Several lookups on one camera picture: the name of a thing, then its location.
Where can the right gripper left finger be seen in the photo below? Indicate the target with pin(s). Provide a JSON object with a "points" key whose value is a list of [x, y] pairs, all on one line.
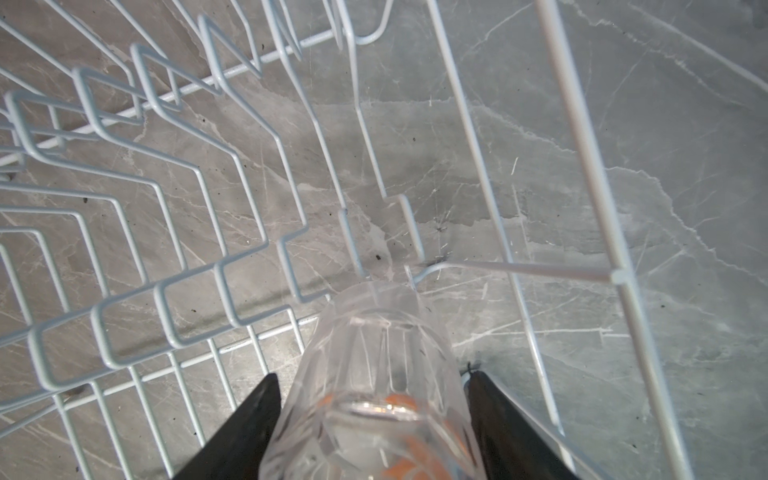
{"points": [[237, 448]]}

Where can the clear glass cup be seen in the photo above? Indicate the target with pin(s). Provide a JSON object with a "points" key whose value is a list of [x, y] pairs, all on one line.
{"points": [[373, 339]]}

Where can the white wire dish rack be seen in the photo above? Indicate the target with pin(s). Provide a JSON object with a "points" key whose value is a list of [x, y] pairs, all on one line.
{"points": [[185, 185]]}

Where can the orange bowl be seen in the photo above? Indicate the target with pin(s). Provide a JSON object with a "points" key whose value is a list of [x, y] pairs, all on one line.
{"points": [[395, 437]]}

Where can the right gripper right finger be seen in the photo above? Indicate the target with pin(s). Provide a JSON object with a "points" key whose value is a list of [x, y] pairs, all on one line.
{"points": [[510, 448]]}

